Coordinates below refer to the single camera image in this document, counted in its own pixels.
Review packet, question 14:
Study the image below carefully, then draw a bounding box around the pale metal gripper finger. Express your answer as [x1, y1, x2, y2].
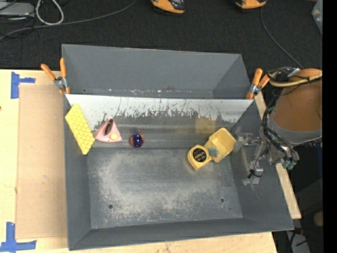
[242, 162, 264, 186]
[233, 132, 260, 153]

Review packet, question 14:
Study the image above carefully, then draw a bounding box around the yellow plastic cup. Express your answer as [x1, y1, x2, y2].
[204, 127, 237, 163]

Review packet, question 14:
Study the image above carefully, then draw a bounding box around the yellow tape measure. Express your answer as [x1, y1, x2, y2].
[187, 144, 213, 171]

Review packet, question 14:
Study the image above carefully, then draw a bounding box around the grey metal bin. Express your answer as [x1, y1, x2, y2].
[61, 44, 295, 250]

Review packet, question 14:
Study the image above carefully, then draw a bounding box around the blue and orange ball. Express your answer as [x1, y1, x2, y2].
[130, 133, 145, 149]

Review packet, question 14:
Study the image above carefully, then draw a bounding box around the pink triangular toy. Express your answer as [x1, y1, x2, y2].
[94, 118, 123, 144]

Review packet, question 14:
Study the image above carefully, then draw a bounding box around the yellow studded building plate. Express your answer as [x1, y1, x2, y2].
[65, 103, 96, 155]

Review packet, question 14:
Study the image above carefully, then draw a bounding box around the brown cardboard board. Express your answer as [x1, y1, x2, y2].
[15, 84, 68, 239]

